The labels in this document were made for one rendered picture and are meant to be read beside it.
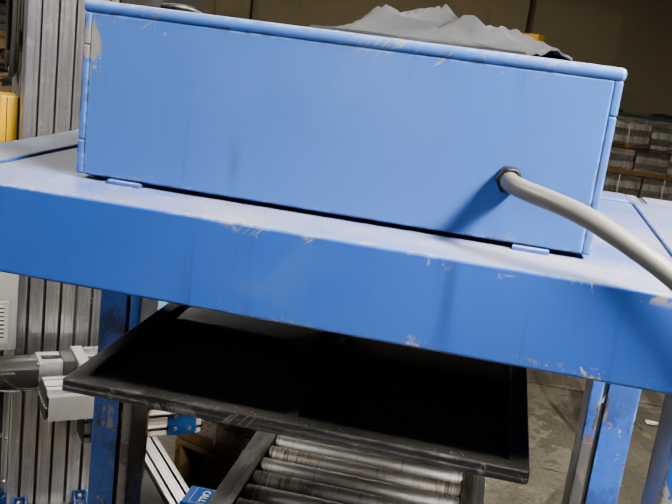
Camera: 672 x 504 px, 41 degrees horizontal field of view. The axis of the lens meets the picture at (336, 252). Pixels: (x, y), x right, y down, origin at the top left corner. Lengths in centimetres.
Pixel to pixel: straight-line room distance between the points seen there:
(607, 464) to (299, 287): 84
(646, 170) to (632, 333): 764
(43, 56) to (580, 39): 802
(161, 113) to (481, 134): 36
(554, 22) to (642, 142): 214
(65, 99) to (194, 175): 160
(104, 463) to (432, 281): 104
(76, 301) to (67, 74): 66
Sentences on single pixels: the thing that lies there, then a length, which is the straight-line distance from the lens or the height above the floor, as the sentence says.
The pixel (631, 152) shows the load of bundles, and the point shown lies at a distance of 851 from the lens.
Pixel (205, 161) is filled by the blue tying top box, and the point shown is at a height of 159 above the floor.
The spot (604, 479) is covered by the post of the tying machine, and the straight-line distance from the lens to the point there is 164.
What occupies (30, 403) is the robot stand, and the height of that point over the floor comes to 58.
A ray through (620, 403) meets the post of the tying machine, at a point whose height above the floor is 122.
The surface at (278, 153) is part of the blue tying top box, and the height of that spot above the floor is 161.
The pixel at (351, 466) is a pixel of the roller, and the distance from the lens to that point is 213.
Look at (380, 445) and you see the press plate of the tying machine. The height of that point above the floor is 131.
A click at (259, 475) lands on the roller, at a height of 80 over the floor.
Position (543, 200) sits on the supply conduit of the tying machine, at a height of 162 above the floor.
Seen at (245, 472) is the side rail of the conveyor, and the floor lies 80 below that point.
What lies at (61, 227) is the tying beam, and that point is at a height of 151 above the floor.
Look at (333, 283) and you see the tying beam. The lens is 92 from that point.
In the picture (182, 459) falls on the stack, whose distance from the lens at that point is 371.
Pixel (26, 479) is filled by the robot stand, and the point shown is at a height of 33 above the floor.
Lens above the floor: 175
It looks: 14 degrees down
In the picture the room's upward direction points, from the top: 7 degrees clockwise
